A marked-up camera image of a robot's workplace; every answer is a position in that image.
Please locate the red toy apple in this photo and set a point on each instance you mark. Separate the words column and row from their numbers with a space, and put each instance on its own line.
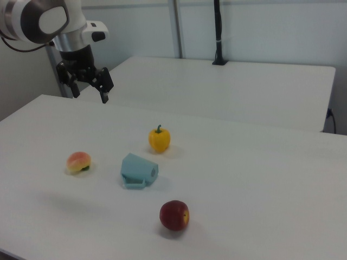
column 172, row 215

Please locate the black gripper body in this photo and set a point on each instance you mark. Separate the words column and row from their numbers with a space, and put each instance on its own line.
column 78, row 62

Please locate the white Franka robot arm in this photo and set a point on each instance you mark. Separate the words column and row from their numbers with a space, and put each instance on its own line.
column 73, row 16

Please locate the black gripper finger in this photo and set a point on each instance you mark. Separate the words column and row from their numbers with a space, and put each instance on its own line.
column 74, row 88
column 105, row 84

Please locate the light blue faceted mug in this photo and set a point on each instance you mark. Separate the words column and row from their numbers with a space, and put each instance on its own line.
column 135, row 168

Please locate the toy peach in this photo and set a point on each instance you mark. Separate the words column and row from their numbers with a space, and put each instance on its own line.
column 77, row 161

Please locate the grey metal frame post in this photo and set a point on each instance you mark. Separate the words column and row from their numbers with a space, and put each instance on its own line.
column 52, row 70

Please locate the yellow toy bell pepper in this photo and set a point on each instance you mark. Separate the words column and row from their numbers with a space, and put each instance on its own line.
column 160, row 140

